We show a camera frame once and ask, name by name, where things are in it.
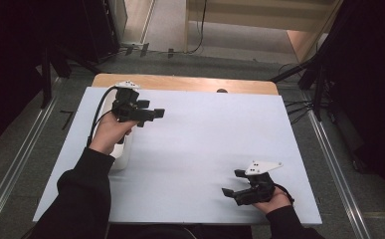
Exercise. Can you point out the person's right hand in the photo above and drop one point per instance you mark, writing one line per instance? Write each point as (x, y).
(273, 204)

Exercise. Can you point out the white board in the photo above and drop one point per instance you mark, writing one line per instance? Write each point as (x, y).
(213, 132)

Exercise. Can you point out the black metal stand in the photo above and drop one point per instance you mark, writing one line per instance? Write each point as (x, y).
(318, 89)
(46, 76)

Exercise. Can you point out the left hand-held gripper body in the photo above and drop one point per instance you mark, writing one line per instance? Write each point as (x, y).
(127, 108)

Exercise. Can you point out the metal floor rail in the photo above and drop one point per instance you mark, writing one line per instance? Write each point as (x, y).
(337, 172)
(17, 159)

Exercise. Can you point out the person's left hand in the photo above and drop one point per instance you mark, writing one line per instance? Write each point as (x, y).
(108, 132)

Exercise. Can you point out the wooden table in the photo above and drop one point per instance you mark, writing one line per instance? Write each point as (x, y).
(180, 83)

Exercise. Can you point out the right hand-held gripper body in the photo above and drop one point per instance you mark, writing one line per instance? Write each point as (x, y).
(254, 194)

